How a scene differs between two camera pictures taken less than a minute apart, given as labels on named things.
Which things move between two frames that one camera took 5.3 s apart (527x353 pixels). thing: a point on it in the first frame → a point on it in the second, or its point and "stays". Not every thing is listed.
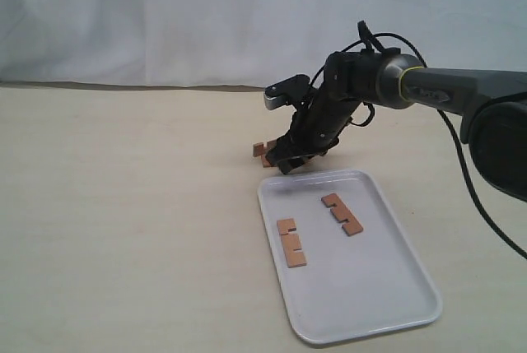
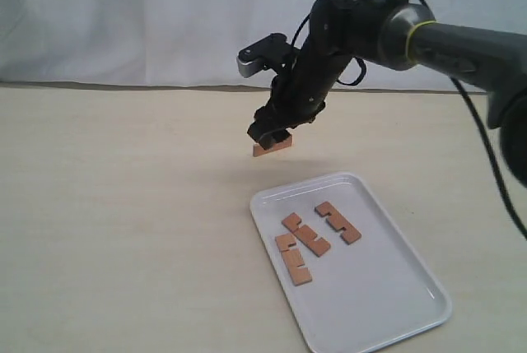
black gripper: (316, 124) → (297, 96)
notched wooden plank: (342, 212) → (351, 234)
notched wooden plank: (291, 242) → (292, 260)
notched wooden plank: (266, 163) → (306, 234)
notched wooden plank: (259, 149) stays
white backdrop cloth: (249, 23) stays
